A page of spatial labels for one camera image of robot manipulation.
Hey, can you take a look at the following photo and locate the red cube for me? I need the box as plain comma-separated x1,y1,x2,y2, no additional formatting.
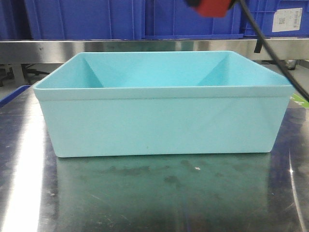
185,0,235,17

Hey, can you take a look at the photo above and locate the light blue plastic bin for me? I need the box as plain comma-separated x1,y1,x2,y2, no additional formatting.
33,51,294,158

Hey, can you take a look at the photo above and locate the blue crate middle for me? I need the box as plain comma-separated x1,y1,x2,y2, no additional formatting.
142,0,244,40

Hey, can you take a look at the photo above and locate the black tape strip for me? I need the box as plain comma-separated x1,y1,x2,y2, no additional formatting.
254,39,263,54

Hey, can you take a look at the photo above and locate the blue crate left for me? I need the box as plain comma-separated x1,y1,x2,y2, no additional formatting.
0,0,145,41

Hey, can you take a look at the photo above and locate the black caster wheel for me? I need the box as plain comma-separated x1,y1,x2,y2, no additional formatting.
283,59,297,70

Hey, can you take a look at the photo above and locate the blue crate right with label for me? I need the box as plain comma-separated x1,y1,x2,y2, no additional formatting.
245,0,309,37

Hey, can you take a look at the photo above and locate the white paper label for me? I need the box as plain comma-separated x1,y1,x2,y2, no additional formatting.
272,8,303,32

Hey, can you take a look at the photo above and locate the black cable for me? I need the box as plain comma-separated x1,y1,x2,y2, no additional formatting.
238,0,309,102

